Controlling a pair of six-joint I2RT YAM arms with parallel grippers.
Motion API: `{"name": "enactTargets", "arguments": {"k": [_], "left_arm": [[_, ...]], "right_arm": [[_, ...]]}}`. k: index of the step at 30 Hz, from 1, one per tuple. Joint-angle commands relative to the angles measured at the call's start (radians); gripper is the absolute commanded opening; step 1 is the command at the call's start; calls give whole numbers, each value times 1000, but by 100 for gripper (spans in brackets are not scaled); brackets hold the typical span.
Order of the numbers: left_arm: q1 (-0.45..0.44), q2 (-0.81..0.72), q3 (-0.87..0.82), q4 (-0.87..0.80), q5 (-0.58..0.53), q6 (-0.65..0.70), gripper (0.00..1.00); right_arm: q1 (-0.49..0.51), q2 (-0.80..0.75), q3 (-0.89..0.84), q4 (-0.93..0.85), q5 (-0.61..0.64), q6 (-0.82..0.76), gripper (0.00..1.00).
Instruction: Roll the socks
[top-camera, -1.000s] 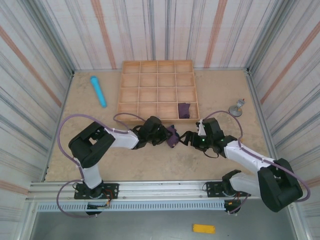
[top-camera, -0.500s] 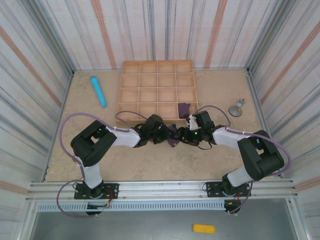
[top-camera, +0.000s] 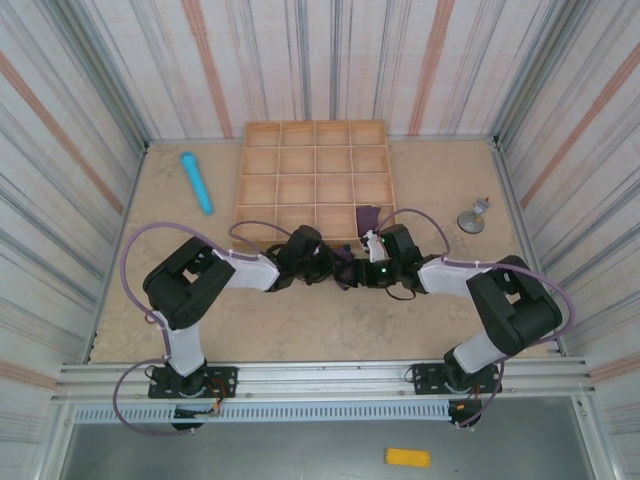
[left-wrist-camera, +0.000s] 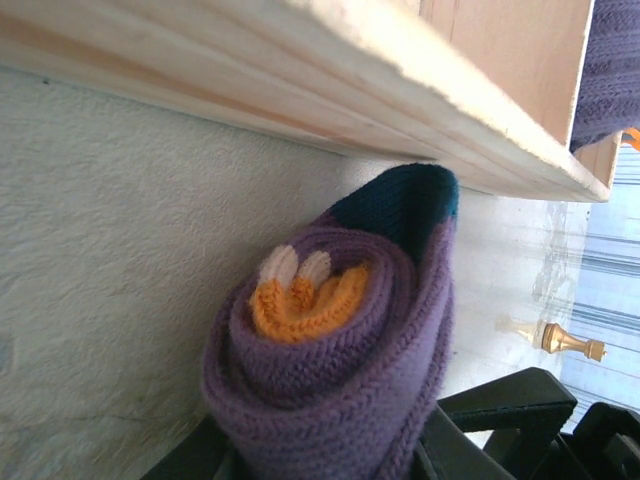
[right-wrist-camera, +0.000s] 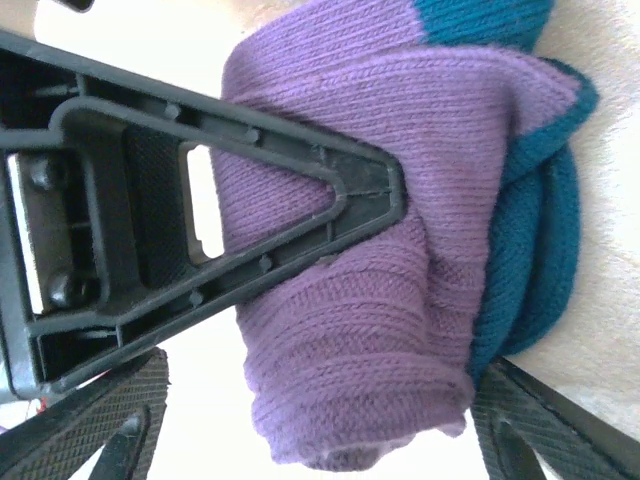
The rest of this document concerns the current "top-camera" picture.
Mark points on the wooden compartment tray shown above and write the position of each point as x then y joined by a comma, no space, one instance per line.
300,175

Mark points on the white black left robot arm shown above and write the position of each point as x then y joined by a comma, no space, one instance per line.
250,272

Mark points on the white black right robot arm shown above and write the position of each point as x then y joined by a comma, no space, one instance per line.
445,275

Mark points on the aluminium mounting rail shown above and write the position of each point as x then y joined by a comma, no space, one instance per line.
325,377

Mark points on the yellow block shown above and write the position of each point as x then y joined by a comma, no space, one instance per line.
407,458

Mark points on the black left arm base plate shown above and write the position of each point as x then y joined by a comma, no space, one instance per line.
225,382

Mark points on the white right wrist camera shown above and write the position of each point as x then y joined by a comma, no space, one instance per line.
374,247

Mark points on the light blue plastic tube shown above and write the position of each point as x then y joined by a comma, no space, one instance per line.
196,182

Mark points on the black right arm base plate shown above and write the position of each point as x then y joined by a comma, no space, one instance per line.
425,380

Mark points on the small grey metal stand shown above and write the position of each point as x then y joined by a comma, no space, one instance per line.
470,222

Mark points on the purple ribbed sock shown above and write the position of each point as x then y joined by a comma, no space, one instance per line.
367,216
346,251

